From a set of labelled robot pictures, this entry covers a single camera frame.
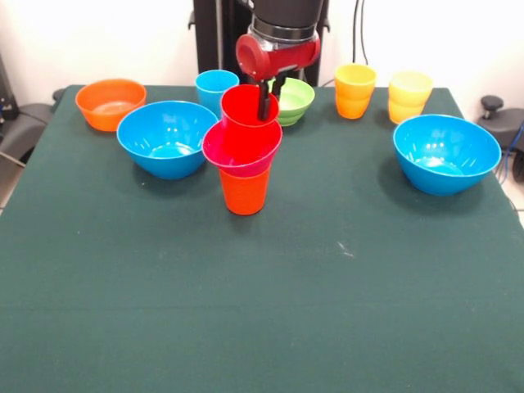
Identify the orange bowl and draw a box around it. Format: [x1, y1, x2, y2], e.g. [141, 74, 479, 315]
[75, 78, 147, 133]

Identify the black hanging cable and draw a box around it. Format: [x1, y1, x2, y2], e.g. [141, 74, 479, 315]
[352, 0, 372, 69]

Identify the blue cup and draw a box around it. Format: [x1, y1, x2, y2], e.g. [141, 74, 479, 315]
[193, 69, 241, 120]

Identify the dark green tablecloth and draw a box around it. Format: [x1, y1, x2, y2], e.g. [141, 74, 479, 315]
[0, 84, 524, 393]

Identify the green bowl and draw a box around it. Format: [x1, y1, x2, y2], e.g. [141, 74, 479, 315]
[268, 76, 316, 127]

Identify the yellow cup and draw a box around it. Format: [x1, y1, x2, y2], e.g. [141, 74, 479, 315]
[387, 70, 434, 125]

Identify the red cup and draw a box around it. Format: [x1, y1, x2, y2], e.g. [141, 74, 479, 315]
[220, 84, 283, 165]

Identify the light orange cup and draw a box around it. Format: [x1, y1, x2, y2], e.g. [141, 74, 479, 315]
[333, 63, 377, 120]

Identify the large blue bowl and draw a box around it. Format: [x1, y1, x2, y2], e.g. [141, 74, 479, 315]
[116, 100, 220, 180]
[392, 113, 503, 197]

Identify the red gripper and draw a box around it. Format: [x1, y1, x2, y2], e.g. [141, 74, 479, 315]
[234, 33, 322, 122]

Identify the pink bowl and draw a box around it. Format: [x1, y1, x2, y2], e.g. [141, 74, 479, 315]
[201, 120, 284, 178]

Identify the grey pedestal foot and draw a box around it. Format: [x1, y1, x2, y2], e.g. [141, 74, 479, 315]
[0, 88, 66, 165]
[477, 95, 524, 151]

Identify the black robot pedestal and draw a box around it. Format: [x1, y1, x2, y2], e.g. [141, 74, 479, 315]
[187, 0, 333, 88]

